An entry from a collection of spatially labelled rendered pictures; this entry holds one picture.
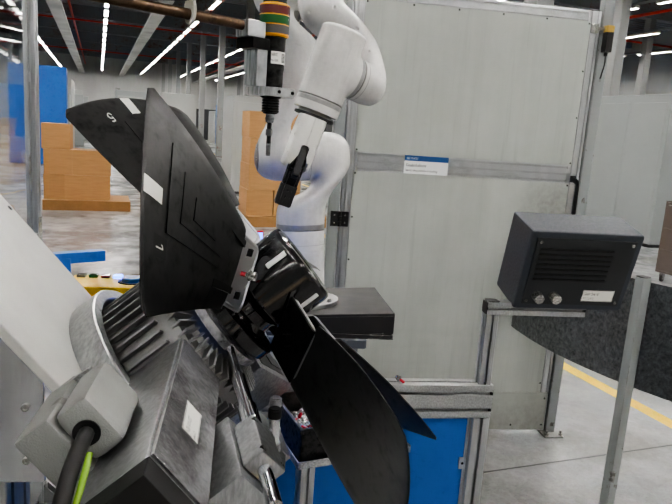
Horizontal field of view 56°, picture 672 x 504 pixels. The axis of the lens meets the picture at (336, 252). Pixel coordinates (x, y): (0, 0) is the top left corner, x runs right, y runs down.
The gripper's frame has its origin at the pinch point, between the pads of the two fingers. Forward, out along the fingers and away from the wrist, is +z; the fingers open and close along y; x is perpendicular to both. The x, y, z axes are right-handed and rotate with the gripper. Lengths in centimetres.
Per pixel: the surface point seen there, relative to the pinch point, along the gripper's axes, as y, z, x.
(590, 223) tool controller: -12, -16, 67
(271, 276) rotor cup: 37.7, 7.6, -1.6
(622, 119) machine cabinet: -824, -228, 533
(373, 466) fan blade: 56, 20, 14
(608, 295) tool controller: -10, -3, 77
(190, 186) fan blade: 53, -2, -14
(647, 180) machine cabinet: -759, -146, 572
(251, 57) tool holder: 25.1, -18.4, -13.3
